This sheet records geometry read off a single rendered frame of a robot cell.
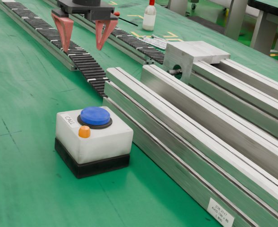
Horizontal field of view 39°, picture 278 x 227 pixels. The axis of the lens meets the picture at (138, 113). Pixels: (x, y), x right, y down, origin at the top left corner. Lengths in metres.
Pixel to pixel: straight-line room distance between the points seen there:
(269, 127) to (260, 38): 1.94
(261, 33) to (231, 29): 1.12
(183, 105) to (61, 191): 0.23
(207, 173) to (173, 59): 0.37
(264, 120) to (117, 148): 0.26
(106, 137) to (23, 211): 0.13
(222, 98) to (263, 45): 1.92
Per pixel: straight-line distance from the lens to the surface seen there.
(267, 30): 2.60
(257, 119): 0.66
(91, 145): 0.49
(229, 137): 0.55
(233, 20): 3.65
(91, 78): 0.79
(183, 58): 0.78
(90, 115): 0.51
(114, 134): 0.51
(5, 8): 1.31
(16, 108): 0.69
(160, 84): 0.65
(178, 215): 0.49
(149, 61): 0.96
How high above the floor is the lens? 1.09
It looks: 26 degrees down
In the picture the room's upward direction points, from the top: 9 degrees clockwise
